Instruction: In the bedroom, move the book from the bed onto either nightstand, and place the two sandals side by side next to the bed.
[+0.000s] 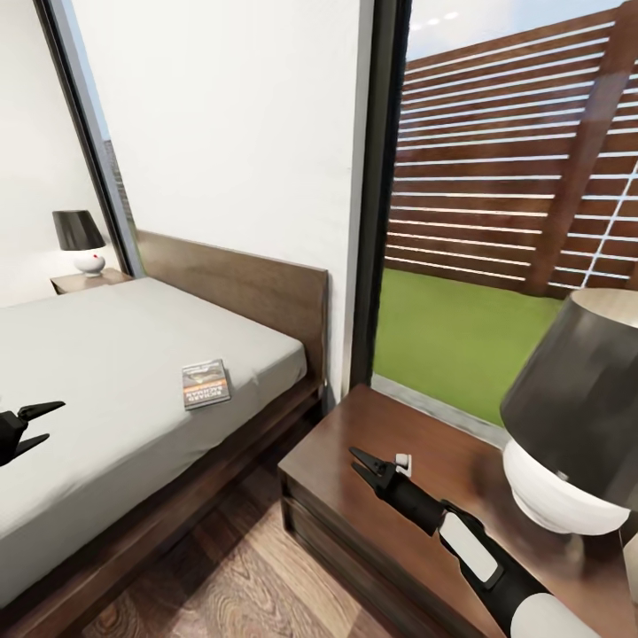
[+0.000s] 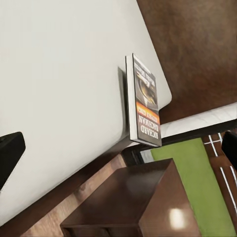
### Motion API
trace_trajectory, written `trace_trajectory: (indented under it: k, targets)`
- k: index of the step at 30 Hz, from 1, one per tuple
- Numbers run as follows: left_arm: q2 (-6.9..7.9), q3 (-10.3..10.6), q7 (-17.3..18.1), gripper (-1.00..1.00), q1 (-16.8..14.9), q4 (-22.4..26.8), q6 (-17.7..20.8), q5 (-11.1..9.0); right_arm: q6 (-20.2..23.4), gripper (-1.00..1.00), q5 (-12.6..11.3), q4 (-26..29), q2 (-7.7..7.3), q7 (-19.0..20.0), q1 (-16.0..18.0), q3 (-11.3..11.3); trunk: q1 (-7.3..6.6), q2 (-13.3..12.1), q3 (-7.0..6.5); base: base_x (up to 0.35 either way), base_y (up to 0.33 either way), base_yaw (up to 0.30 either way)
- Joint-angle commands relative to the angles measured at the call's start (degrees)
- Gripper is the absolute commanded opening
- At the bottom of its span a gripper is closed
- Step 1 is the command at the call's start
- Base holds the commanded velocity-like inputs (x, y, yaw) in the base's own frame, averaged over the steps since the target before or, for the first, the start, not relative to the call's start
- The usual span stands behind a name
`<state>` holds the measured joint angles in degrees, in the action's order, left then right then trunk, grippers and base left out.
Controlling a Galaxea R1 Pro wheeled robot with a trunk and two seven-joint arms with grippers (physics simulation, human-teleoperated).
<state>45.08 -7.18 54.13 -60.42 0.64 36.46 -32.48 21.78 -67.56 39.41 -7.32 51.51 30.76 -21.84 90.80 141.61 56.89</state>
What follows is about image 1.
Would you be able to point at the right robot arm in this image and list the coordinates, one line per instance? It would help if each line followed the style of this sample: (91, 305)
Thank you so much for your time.
(521, 606)

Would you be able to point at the fixed window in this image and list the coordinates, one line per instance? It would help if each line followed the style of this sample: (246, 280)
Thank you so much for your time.
(500, 174)
(64, 38)

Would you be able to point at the hardback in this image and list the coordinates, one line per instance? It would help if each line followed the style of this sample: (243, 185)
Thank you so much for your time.
(205, 384)

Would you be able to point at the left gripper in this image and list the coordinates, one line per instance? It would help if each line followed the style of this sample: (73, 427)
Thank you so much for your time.
(12, 428)

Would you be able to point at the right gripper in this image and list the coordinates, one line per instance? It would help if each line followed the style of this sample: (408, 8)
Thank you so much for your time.
(388, 484)

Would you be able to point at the bed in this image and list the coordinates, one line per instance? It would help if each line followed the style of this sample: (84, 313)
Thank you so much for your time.
(127, 472)

